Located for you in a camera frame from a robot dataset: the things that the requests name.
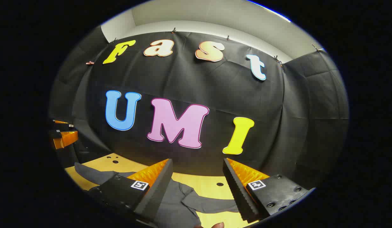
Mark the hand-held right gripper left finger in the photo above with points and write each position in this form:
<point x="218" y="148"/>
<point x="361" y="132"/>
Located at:
<point x="157" y="190"/>

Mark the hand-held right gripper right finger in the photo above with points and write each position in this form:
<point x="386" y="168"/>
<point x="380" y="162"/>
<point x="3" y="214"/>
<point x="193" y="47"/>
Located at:
<point x="237" y="193"/>

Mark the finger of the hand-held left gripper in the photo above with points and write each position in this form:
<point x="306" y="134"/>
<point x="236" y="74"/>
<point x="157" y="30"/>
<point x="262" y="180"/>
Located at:
<point x="61" y="122"/>
<point x="67" y="139"/>

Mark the grey button-up shirt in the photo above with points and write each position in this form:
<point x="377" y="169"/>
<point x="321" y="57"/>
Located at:
<point x="180" y="205"/>

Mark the black backdrop cloth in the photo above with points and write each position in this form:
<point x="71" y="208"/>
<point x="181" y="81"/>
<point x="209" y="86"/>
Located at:
<point x="215" y="91"/>

